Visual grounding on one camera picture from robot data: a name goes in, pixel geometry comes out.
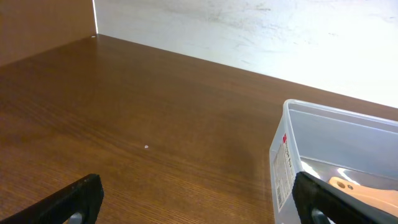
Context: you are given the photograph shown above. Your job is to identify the clear plastic storage container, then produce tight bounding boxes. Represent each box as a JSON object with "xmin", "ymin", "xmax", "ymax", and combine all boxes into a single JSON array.
[{"xmin": 269, "ymin": 100, "xmax": 397, "ymax": 223}]

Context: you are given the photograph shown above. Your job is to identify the wooden handled orange scraper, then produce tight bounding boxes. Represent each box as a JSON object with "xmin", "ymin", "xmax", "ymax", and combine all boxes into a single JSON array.
[{"xmin": 329, "ymin": 177, "xmax": 397, "ymax": 217}]

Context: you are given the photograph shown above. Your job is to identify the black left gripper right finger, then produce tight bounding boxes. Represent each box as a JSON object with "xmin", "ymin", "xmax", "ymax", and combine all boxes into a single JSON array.
[{"xmin": 292, "ymin": 172, "xmax": 397, "ymax": 224}]

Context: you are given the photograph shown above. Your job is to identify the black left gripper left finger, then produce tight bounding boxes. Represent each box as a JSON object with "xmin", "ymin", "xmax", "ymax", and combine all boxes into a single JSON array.
[{"xmin": 1, "ymin": 174, "xmax": 104, "ymax": 224}]

